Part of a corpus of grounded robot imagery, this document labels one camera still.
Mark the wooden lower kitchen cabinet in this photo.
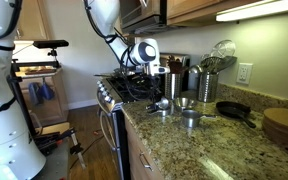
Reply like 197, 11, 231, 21
122, 114, 167, 180

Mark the black orange bar clamp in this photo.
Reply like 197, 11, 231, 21
33, 131, 67, 157

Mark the flat plywood board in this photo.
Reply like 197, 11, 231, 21
36, 121, 71, 136

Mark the wooden fork spatula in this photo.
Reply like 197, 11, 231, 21
166, 54, 181, 74

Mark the round wire mesh strainer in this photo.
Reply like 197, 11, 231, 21
210, 39, 237, 60

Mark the dark round wooden board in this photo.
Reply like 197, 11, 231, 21
261, 119, 288, 154

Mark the wooden kitchen cabinet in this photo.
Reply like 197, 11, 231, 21
166, 0, 285, 27
122, 114, 167, 180
15, 0, 50, 42

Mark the under-cabinet light strip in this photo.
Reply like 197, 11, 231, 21
215, 0, 288, 23

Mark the steel drawer handle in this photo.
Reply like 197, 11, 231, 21
138, 151, 154, 172

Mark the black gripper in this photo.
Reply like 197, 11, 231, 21
147, 73, 165, 107

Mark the black spatula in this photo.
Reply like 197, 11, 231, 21
216, 55, 239, 73

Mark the blue oven mitt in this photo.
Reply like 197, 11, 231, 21
27, 81, 44, 105
38, 77, 56, 101

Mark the steel microwave oven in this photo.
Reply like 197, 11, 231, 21
118, 0, 168, 31

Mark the perforated steel utensil holder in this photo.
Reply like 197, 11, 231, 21
197, 72, 220, 104
164, 72, 183, 101

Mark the large steel measuring cup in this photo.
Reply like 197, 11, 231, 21
180, 109, 219, 129

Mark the white perforated robot platform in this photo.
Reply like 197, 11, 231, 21
33, 138, 70, 180

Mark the wooden spoon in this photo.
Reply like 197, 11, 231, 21
174, 61, 189, 75

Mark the black stereo camera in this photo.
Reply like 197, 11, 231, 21
32, 39, 70, 50

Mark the light wooden side cabinet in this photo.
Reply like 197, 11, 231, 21
15, 67, 70, 127

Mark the stainless steel stove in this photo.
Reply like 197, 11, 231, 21
95, 51, 191, 180

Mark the wooden upper kitchen cabinet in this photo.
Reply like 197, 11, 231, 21
166, 0, 285, 27
15, 0, 50, 42

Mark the black cast iron skillet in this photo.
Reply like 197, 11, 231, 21
215, 100, 258, 129

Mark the silver bar clamp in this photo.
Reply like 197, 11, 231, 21
63, 127, 87, 170

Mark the steel ladle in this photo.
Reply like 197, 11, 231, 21
187, 63, 204, 75

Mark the steel wire whisk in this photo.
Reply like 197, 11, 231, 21
200, 56, 223, 75

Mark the wide shallow steel cup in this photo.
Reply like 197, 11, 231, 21
172, 96, 198, 112

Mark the white wall outlet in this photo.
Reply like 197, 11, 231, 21
235, 62, 254, 86

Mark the brown wooden tray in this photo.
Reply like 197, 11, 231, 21
23, 66, 57, 76

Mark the small steel measuring cup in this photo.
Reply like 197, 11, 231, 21
158, 108, 173, 118
145, 96, 171, 112

